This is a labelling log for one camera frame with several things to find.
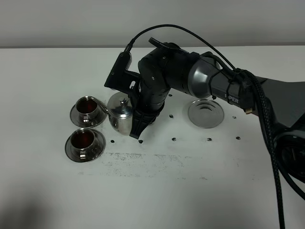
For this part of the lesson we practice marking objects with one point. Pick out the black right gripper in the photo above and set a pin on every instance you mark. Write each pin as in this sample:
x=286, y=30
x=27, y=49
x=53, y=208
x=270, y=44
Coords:
x=160, y=71

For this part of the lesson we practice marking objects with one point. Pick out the stainless steel teapot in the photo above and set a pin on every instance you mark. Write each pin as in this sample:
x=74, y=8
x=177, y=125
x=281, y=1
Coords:
x=119, y=111

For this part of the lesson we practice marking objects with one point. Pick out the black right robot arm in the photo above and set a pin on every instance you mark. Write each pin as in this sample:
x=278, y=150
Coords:
x=279, y=105

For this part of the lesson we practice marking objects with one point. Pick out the far stainless steel saucer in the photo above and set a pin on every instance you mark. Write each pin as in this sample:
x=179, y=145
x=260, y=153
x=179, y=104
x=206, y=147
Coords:
x=103, y=112

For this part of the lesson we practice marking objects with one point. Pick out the stainless steel saucer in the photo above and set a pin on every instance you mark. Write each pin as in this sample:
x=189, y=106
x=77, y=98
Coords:
x=103, y=112
x=96, y=150

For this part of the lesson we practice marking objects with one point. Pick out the far stainless steel teacup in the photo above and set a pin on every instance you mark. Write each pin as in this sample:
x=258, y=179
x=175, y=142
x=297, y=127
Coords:
x=87, y=109

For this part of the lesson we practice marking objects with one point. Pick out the stainless steel teacup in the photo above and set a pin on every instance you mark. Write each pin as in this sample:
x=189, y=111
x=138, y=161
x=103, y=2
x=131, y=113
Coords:
x=82, y=141
x=87, y=109

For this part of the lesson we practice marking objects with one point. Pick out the near stainless steel saucer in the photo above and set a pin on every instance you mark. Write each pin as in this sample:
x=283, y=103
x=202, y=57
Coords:
x=96, y=150

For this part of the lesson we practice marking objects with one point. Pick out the near stainless steel teacup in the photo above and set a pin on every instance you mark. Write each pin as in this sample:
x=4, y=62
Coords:
x=82, y=141

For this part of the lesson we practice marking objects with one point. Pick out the steel teapot saucer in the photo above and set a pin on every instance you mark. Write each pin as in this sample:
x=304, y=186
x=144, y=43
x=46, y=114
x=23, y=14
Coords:
x=205, y=113

